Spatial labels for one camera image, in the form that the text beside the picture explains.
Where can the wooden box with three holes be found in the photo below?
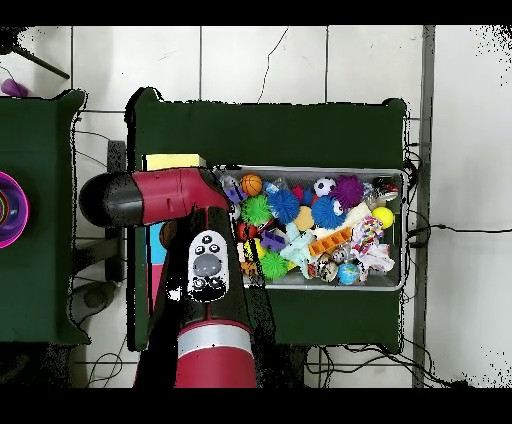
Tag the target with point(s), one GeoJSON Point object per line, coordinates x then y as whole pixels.
{"type": "Point", "coordinates": [176, 162]}

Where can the purple spiky ball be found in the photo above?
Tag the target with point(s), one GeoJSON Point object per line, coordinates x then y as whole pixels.
{"type": "Point", "coordinates": [347, 192]}

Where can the dark green table cloth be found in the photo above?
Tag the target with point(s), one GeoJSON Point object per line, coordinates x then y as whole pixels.
{"type": "Point", "coordinates": [280, 136]}
{"type": "Point", "coordinates": [40, 140]}

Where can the black tripod leg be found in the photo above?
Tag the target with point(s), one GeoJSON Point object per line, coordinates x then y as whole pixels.
{"type": "Point", "coordinates": [40, 64]}

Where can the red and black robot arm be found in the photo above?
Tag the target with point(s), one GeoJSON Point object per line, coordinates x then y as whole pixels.
{"type": "Point", "coordinates": [168, 196]}

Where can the green puffer ball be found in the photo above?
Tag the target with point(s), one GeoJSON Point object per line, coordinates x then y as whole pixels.
{"type": "Point", "coordinates": [256, 210]}

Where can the crumpled colourful spotted paper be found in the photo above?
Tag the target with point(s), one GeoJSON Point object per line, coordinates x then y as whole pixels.
{"type": "Point", "coordinates": [372, 248]}

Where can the orange basketball toy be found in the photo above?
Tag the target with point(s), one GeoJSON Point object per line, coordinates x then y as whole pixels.
{"type": "Point", "coordinates": [251, 184]}

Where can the lavender building block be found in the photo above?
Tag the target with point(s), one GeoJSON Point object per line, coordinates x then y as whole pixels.
{"type": "Point", "coordinates": [236, 195]}

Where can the long orange building block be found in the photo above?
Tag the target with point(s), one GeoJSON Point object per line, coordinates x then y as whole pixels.
{"type": "Point", "coordinates": [330, 242]}

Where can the blue puffer ball with eye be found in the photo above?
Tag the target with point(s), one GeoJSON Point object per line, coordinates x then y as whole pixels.
{"type": "Point", "coordinates": [326, 214]}

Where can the purple and pink bowl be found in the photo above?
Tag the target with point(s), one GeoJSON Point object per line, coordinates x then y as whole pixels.
{"type": "Point", "coordinates": [20, 224]}

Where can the black and white soccer ball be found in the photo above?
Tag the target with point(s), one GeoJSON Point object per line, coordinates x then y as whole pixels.
{"type": "Point", "coordinates": [324, 186]}

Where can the small purple object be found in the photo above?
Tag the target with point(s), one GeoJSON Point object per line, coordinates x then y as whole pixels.
{"type": "Point", "coordinates": [14, 88]}

